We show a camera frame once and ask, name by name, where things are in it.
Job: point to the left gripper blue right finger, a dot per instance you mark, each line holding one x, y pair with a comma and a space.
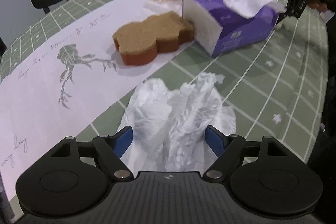
216, 140

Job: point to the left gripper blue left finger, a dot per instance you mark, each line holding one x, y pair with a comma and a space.
122, 140

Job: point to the white tissue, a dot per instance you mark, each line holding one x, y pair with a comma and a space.
169, 125

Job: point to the purple tissue pack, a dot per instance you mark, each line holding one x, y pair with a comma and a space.
222, 26

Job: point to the brown heart-shaped sponge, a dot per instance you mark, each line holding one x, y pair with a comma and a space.
139, 43

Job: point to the white printed table runner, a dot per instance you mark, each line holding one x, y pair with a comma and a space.
65, 76

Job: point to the green grid tablecloth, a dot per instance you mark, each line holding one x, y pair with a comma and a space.
275, 87

